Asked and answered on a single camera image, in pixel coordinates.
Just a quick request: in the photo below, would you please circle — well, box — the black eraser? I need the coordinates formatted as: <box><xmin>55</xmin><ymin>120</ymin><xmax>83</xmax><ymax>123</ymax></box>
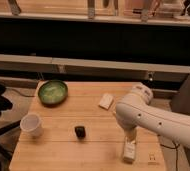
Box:
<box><xmin>75</xmin><ymin>125</ymin><xmax>86</xmax><ymax>139</ymax></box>

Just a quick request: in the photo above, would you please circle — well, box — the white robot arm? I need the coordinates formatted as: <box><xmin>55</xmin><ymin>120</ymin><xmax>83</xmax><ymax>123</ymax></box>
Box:
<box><xmin>115</xmin><ymin>83</ymin><xmax>190</xmax><ymax>149</ymax></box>

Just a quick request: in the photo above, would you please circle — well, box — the white squeeze bottle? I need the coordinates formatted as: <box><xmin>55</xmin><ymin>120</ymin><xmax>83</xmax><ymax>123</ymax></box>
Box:
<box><xmin>123</xmin><ymin>139</ymin><xmax>136</xmax><ymax>163</ymax></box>

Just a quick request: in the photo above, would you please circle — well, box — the white sponge block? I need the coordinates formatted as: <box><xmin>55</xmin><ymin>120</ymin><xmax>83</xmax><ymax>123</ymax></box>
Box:
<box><xmin>99</xmin><ymin>93</ymin><xmax>114</xmax><ymax>110</ymax></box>

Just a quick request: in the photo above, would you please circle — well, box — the green bowl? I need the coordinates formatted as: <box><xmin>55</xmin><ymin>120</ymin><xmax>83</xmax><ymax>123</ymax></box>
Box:
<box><xmin>38</xmin><ymin>80</ymin><xmax>68</xmax><ymax>105</ymax></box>

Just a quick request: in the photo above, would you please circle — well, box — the white paper cup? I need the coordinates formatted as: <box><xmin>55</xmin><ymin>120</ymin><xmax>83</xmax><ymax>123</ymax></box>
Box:
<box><xmin>20</xmin><ymin>114</ymin><xmax>43</xmax><ymax>137</ymax></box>

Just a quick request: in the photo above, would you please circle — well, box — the black cable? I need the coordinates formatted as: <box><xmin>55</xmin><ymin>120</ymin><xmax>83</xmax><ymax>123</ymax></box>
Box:
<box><xmin>158</xmin><ymin>134</ymin><xmax>181</xmax><ymax>171</ymax></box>

